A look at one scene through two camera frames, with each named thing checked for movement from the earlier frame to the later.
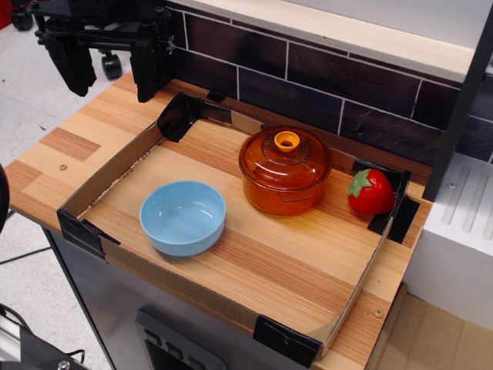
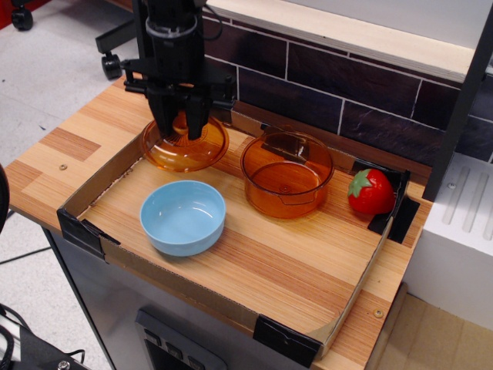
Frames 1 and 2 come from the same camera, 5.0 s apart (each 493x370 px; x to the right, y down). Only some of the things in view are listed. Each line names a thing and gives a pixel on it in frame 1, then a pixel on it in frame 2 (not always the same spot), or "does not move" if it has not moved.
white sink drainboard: (452, 267) does not move
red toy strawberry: (371, 191) does not move
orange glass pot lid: (288, 157) -> (179, 153)
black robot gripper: (105, 25) -> (176, 62)
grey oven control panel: (166, 346) does not move
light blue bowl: (183, 218) does not move
